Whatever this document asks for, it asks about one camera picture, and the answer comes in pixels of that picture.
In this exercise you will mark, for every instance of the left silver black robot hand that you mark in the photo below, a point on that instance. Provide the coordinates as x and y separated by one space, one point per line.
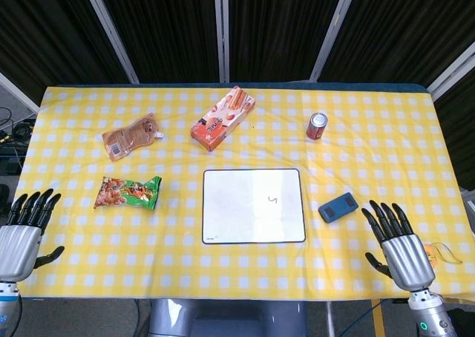
18 248

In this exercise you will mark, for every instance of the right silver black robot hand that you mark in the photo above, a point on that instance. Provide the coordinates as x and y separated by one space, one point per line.
406 261

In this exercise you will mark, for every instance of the blue rectangular block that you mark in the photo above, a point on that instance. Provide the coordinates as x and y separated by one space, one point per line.
338 208

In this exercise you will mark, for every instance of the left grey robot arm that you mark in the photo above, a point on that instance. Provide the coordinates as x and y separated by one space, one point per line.
7 307

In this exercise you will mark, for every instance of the white drawing board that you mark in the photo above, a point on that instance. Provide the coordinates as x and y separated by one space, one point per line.
237 207

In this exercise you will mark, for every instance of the orange yellow tape measure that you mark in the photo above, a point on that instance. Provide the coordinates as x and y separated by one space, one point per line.
431 253

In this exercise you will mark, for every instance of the white table leg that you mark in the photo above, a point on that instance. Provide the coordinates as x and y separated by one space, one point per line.
330 320

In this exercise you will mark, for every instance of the green orange snack bag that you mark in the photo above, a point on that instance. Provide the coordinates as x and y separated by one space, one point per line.
128 192

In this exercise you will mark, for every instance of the brown spout pouch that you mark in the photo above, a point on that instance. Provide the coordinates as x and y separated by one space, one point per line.
130 136

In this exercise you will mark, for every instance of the red drink can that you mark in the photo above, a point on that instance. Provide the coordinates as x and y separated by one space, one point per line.
316 126

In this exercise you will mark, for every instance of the yellow white checkered tablecloth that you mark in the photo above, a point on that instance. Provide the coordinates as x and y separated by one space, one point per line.
185 266

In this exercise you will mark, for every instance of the grey robot torso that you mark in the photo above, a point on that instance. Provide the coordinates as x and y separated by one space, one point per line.
226 318

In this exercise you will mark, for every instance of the orange biscuit stick box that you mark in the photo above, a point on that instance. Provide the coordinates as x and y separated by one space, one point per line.
222 120

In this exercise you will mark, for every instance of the white frame post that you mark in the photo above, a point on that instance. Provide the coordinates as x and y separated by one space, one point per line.
111 32
221 32
18 92
451 71
334 32

